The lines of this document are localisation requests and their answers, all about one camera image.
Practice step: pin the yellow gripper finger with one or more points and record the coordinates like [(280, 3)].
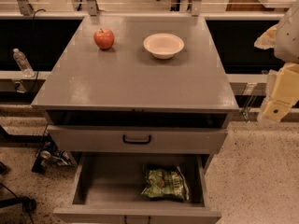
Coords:
[(268, 39), (282, 93)]

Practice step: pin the green jalapeno chip bag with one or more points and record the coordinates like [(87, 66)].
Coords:
[(165, 183)]

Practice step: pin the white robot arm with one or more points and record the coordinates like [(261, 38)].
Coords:
[(287, 37)]

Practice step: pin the grey drawer cabinet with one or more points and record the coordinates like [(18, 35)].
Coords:
[(125, 86)]

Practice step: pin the open grey lower drawer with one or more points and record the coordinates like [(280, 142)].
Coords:
[(108, 188)]

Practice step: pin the white paper bowl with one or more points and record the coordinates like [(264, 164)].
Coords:
[(163, 46)]

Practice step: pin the red apple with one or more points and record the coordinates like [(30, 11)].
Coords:
[(104, 38)]

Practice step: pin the clear plastic water bottle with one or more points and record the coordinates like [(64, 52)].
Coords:
[(23, 63)]

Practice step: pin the black chair base left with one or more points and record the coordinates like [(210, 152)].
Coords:
[(28, 205)]

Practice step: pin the black upper drawer handle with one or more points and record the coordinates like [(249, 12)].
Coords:
[(136, 140)]

